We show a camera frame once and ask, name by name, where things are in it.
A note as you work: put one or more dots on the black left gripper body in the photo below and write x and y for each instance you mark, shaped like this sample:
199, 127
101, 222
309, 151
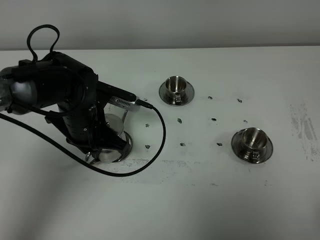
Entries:
74, 87

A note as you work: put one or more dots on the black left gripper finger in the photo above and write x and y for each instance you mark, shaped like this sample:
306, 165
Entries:
111, 143

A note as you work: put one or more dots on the stainless steel teapot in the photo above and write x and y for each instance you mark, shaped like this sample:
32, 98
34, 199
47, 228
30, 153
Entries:
114, 121

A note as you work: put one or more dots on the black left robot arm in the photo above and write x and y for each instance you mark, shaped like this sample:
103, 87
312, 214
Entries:
20, 90

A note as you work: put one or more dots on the far stainless steel teacup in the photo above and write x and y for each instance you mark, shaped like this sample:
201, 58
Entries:
175, 89

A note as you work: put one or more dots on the stainless steel teacup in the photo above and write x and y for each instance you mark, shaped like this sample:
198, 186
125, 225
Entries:
175, 89
254, 140

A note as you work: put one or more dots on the far stainless steel saucer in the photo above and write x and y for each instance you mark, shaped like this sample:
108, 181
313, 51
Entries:
189, 95

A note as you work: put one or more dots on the stainless steel saucer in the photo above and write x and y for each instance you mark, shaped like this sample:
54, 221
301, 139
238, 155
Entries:
189, 95
240, 152

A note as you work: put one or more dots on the near stainless steel saucer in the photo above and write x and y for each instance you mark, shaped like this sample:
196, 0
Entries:
240, 152

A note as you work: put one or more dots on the near stainless steel teacup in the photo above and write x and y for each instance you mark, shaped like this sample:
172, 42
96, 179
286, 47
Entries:
254, 140

